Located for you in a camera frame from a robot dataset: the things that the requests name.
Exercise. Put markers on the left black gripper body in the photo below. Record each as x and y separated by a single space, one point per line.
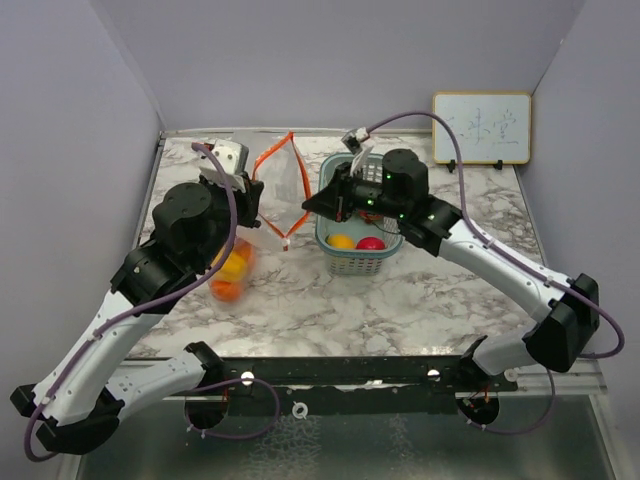
222 204

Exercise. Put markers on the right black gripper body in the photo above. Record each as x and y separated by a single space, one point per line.
370 195

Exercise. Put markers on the yellow lemon fruit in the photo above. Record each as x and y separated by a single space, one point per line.
340 241

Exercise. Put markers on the clear bag orange zipper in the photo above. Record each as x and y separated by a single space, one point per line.
283 170

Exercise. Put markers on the teal white plastic basket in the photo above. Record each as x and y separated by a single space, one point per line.
356 262

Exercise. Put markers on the red apple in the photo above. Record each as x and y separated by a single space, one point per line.
371 243

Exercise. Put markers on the yellow orange fruit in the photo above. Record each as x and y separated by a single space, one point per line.
237 265

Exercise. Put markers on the orange tangerine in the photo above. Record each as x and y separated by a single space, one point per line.
226 292

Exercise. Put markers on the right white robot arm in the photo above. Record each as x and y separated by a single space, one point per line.
563 309

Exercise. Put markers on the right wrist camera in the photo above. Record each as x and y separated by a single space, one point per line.
354 141

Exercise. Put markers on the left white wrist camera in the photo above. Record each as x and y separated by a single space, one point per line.
232 157

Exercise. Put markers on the small whiteboard wooden frame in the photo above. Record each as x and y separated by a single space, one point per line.
491 127

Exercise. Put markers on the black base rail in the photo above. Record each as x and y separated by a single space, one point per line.
354 385

